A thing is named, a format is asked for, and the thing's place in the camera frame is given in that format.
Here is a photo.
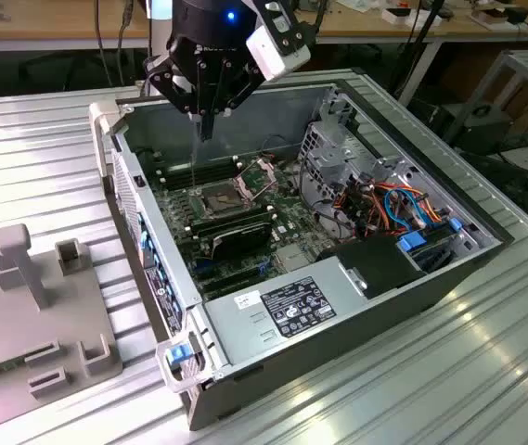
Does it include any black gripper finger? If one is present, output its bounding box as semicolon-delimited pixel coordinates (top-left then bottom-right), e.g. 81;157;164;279
144;54;209;141
203;63;264;143

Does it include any metal locking lever wire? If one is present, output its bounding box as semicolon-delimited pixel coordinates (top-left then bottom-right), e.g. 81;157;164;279
190;115;199;192

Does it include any metal socket cover frame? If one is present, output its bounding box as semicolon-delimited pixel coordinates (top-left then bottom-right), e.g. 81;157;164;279
229;157;277;201

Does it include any silver drive cage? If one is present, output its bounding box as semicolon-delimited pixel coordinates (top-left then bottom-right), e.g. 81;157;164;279
298;84;376;210

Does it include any black RAM stick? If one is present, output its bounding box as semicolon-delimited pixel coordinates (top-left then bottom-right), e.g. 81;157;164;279
188;206;277;235

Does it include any green motherboard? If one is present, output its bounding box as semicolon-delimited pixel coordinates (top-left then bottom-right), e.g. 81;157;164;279
145;155;339;300

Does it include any black graphics card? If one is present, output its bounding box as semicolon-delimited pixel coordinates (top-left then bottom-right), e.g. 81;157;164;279
207;221;275;261

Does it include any wooden desk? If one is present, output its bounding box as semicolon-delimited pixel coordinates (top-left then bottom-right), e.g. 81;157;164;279
0;0;528;53

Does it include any white box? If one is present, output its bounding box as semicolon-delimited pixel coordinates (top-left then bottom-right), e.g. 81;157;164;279
380;5;444;28

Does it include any silver chipset heatsink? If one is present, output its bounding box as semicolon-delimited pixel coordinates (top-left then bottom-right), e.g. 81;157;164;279
275;245;314;273

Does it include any blue disk carrier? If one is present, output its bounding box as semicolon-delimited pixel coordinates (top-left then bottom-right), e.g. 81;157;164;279
395;230;459;274

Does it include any black box with fan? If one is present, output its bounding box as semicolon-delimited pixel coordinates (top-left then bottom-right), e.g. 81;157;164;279
453;104;514;157

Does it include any silver power supply unit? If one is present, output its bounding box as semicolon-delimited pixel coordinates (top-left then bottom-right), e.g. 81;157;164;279
202;257;371;367

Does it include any blue case latch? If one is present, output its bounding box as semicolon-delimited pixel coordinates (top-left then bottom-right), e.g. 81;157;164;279
164;345;191;368

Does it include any grey open PC case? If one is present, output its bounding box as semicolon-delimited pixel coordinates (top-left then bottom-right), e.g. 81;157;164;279
87;69;516;432

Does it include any grey parts rack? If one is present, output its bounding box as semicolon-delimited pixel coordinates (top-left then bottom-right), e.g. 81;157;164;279
0;222;124;439

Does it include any black case side panel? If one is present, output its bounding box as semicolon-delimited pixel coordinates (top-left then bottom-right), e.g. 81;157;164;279
458;150;528;229

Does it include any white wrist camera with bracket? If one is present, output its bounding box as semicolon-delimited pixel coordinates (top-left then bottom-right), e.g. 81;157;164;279
244;0;316;83

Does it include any hanging cable with connector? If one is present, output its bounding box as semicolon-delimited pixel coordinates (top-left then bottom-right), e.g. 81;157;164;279
117;0;134;89

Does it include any orange wire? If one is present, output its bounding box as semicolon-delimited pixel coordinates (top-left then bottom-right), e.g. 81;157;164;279
333;183;388;235

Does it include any blue wire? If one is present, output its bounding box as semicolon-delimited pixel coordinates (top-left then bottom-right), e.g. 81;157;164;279
382;184;431;232

